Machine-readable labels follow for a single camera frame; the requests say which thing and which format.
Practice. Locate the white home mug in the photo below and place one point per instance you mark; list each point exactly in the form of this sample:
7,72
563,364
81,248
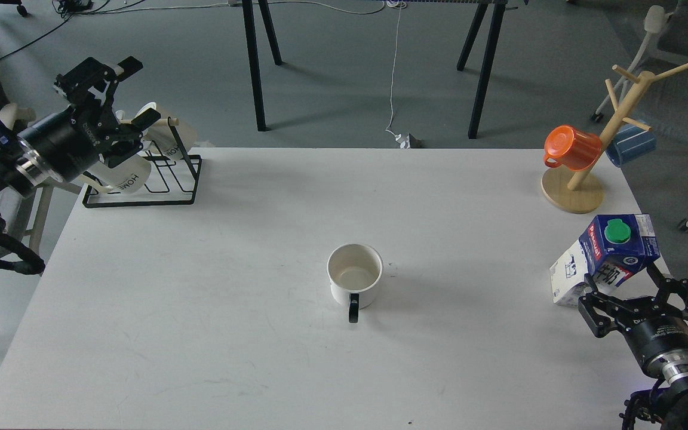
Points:
126,177
159,139

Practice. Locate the orange plastic cup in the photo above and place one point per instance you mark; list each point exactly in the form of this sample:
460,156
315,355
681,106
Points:
565,146

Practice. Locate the white HOME mug front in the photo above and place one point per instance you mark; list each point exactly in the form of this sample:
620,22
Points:
126,177

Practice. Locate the white HOME mug rear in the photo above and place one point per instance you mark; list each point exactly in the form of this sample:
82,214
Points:
159,139

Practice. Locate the white mug with black handle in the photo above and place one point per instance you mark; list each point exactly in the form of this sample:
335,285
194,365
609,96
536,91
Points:
355,271

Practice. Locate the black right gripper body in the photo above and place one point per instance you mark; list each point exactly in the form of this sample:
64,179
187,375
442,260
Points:
656,333

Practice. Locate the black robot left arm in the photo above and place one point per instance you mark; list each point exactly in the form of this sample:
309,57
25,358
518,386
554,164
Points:
14,255

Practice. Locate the black table legs right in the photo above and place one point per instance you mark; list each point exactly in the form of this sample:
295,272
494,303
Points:
498,12

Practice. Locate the black wire mug rack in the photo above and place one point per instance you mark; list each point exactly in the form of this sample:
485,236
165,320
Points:
171,182

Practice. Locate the wooden mug tree stand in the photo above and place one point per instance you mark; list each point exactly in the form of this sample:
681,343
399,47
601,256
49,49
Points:
580,191

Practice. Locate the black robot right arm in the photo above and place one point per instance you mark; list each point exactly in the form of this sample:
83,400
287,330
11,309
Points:
667,402

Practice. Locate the black table legs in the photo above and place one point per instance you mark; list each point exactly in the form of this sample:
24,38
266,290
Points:
253,54
498,12

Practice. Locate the grey office chair right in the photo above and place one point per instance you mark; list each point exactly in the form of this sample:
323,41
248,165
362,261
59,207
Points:
666,60

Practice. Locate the blue white milk carton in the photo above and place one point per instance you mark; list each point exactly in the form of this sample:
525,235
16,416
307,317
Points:
612,249

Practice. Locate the blue plastic cup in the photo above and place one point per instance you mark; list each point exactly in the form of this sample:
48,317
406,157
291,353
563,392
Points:
629,144

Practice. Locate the black table legs left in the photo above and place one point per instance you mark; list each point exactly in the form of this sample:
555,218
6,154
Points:
253,54

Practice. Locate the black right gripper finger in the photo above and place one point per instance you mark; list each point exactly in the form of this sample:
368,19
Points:
598,310
666,287

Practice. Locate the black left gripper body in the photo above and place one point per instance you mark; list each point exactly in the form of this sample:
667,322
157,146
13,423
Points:
64,145

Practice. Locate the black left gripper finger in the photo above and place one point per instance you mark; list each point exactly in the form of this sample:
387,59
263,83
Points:
125,138
93,83

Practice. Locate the white power strip plug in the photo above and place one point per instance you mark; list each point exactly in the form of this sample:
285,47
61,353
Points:
407,141

